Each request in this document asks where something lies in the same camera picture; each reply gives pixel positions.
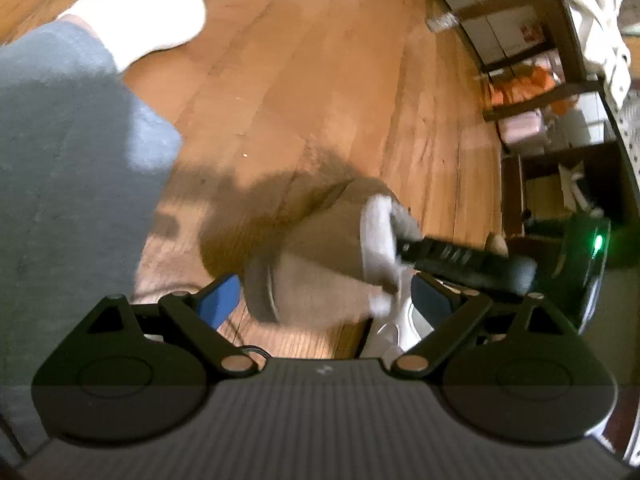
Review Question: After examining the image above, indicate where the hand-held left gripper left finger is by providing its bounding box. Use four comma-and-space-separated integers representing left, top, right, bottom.
85, 274, 262, 377

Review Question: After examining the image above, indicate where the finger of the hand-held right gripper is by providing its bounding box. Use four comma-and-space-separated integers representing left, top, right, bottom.
395, 236, 537, 294

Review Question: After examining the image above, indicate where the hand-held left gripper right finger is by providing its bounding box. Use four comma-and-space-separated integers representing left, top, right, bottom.
391, 271, 583, 378

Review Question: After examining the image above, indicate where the cream slide sandal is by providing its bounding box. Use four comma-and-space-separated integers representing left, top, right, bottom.
364, 280, 437, 361

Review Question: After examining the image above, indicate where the brown fur-lined slipper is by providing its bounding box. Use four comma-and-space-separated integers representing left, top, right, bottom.
244, 179, 426, 322

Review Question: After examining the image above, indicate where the dark wooden shelf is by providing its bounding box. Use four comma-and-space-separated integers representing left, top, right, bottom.
500, 137, 626, 251

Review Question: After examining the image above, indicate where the open cardboard box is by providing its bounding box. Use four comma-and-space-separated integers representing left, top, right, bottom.
525, 175, 571, 221

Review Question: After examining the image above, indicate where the dotted cloth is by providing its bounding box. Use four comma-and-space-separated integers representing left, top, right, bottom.
602, 87, 640, 191

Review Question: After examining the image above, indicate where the orange bag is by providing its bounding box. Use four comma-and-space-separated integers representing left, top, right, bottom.
489, 62, 573, 111

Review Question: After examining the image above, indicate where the person's grey trouser leg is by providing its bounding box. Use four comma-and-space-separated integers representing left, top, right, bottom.
0, 22, 183, 441

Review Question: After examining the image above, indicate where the clear plastic bottle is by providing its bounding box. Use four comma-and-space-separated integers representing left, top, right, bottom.
426, 12, 457, 34

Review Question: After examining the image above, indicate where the wooden shelf with items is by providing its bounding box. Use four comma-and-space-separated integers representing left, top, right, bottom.
432, 0, 603, 122

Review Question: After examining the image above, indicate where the person's white sock foot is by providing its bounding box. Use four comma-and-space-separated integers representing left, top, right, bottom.
57, 0, 207, 73

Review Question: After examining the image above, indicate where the white cloth with cords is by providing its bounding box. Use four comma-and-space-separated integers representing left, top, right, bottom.
530, 0, 637, 108

